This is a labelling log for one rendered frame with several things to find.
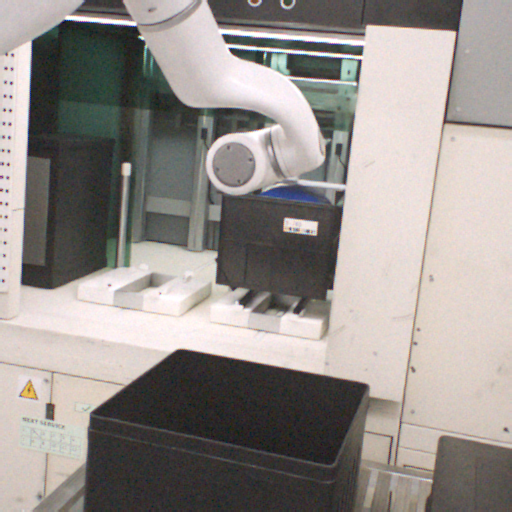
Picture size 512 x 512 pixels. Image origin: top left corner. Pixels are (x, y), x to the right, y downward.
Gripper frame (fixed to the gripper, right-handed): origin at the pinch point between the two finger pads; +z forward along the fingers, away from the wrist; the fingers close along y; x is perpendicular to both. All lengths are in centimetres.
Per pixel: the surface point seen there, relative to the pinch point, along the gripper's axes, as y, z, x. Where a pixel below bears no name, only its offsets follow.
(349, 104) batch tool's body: 7.1, 32.8, 10.1
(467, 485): 35, -44, -34
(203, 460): 7, -61, -29
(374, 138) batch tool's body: 17.6, -22.3, 5.2
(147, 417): -5, -44, -33
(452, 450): 34, -34, -34
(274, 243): 0.0, 3.7, -16.2
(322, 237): 8.6, 3.5, -13.9
